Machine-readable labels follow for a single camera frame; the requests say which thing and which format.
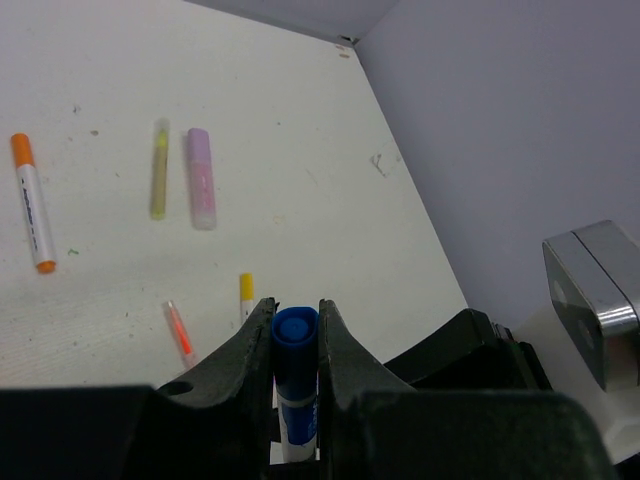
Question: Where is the red slim pen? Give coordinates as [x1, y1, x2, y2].
[162, 301, 198, 370]

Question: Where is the yellow green slim highlighter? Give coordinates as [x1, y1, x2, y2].
[150, 118, 170, 220]

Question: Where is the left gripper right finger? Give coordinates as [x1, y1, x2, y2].
[318, 299, 413, 479]

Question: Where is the orange capped white marker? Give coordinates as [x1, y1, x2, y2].
[10, 133, 57, 274]

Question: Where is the pink highlighter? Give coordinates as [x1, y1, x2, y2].
[187, 128, 216, 230]

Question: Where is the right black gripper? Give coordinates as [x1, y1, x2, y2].
[385, 309, 552, 390]

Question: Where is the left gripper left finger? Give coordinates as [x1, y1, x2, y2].
[158, 298, 276, 479]

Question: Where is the blue white marker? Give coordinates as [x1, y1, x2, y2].
[271, 306, 319, 463]

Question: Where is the yellow white marker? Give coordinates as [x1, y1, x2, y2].
[239, 272, 254, 324]

